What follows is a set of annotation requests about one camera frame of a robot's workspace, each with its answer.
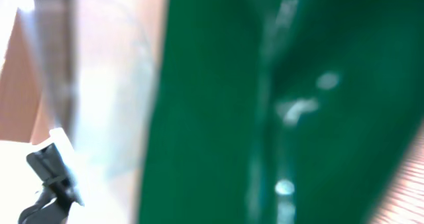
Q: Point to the green snack bag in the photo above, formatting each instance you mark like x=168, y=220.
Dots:
x=237, y=111

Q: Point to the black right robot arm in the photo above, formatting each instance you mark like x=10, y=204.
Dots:
x=39, y=183

